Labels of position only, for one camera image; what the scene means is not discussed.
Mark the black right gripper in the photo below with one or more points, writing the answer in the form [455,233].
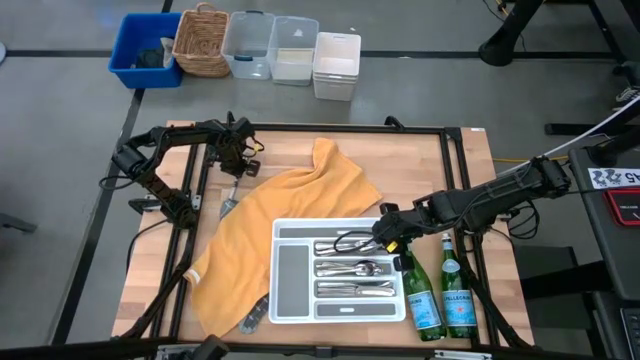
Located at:
[397,227]

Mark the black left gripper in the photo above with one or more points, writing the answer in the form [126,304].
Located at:
[235,145]

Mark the silver table knife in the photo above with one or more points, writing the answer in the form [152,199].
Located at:
[345,293]
[360,286]
[335,291]
[385,290]
[234,190]
[327,286]
[375,284]

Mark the green glass water bottle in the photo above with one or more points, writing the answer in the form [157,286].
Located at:
[425,305]
[457,305]

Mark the orange cloth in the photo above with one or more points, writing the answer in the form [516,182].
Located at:
[260,230]

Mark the white cutlery organizer tray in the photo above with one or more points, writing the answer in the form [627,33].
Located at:
[292,280]

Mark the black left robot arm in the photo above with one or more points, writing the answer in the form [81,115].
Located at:
[165,135]

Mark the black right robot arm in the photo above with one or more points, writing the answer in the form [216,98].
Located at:
[500,195]

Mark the dark grey flat utensil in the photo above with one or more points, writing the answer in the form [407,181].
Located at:
[227,209]

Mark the clear plastic bin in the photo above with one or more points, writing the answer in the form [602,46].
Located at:
[292,45]

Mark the wicker basket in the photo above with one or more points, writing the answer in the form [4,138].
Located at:
[200,40]

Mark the dark patterned flat utensil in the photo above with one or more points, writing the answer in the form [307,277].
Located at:
[255,315]

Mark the black bundle in bin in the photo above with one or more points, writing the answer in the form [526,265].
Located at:
[149,59]

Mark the white plastic bin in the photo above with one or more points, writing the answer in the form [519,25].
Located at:
[336,50]

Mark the black desk foot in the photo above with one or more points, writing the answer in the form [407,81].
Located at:
[560,280]

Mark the blue plastic bin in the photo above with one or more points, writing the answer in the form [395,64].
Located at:
[130,30]

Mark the black side desk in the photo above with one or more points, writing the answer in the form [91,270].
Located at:
[600,240]

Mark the black floor foot bar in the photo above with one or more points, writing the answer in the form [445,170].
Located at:
[565,129]

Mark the white printed label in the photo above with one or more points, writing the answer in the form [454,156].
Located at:
[607,178]

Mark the red framed device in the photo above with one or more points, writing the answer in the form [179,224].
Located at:
[620,207]

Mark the black stand leg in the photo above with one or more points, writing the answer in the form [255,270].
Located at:
[500,47]
[607,25]

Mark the black keyboard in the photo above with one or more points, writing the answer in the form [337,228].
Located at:
[631,335]

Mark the person's shoe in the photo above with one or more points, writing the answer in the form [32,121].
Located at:
[629,95]

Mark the dark grey floor bracket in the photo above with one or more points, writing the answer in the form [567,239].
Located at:
[17,224]

